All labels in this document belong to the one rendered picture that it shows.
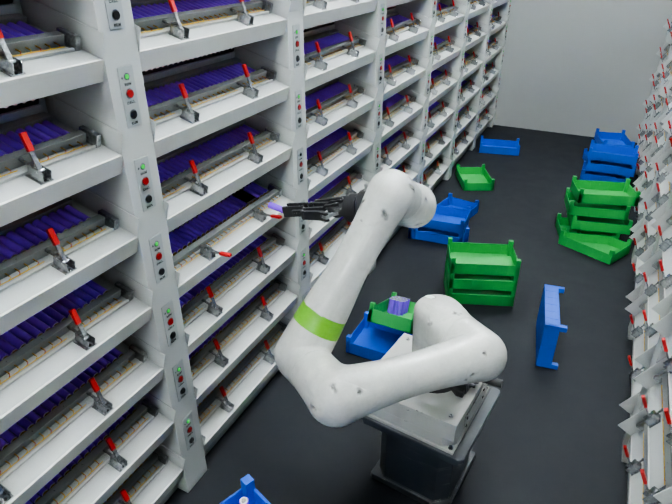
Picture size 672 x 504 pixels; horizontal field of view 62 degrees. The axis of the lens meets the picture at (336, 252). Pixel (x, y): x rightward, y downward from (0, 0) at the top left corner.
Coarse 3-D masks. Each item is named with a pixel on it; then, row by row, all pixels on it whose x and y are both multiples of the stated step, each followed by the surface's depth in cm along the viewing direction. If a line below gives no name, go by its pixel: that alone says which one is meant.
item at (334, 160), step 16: (352, 128) 247; (320, 144) 226; (336, 144) 229; (352, 144) 231; (368, 144) 243; (320, 160) 209; (336, 160) 223; (352, 160) 230; (320, 176) 209; (336, 176) 221
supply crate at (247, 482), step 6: (240, 480) 107; (246, 480) 107; (252, 480) 107; (246, 486) 106; (252, 486) 108; (240, 492) 108; (246, 492) 107; (252, 492) 108; (258, 492) 108; (228, 498) 106; (234, 498) 108; (252, 498) 109; (258, 498) 108; (264, 498) 106
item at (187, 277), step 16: (272, 176) 190; (288, 192) 190; (208, 208) 174; (240, 224) 172; (256, 224) 174; (272, 224) 183; (224, 240) 164; (240, 240) 166; (224, 256) 160; (176, 272) 141; (192, 272) 149; (208, 272) 156
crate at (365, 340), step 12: (360, 324) 235; (372, 324) 240; (348, 336) 223; (360, 336) 236; (372, 336) 236; (384, 336) 236; (396, 336) 236; (348, 348) 226; (360, 348) 223; (372, 348) 229; (384, 348) 229
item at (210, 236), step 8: (272, 192) 187; (256, 200) 181; (264, 200) 182; (248, 208) 176; (264, 208) 181; (232, 216) 170; (240, 216) 171; (224, 224) 166; (232, 224) 169; (208, 232) 161; (216, 232) 162; (200, 240) 157; (208, 240) 159; (184, 248) 153; (192, 248) 154; (176, 256) 149; (184, 256) 151; (176, 264) 149
